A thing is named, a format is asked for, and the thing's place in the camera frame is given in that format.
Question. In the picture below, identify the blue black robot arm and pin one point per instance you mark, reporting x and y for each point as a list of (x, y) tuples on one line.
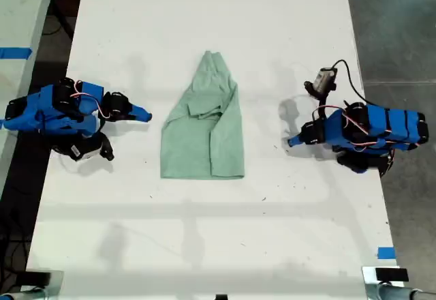
[(51, 109), (381, 127)]

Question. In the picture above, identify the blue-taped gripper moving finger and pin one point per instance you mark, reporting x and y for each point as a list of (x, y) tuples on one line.
[(296, 143), (141, 119)]

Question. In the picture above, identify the black grey camera box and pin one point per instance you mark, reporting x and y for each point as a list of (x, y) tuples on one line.
[(322, 80)]

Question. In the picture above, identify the long blue tape strip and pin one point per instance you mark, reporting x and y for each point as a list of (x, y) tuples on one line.
[(15, 53)]

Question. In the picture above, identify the small black box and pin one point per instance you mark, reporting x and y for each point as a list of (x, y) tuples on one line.
[(391, 274), (35, 279)]

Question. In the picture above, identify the silver metal clamp bracket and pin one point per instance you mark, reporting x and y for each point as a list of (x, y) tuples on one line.
[(369, 279), (56, 284)]

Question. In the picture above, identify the tiny black block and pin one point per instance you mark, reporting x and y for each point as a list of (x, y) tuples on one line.
[(221, 297)]

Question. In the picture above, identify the short blue tape piece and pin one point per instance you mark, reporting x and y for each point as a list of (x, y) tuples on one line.
[(386, 253)]

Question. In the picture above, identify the pale green T-shirt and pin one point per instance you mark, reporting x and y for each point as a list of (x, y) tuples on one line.
[(201, 143)]

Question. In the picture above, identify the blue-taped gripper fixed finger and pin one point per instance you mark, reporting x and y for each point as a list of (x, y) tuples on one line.
[(139, 110), (295, 138)]

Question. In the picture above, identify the black white camera box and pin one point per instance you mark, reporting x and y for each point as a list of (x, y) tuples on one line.
[(86, 150)]

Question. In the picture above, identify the black camera stalk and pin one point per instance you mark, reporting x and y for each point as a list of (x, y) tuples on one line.
[(323, 104)]

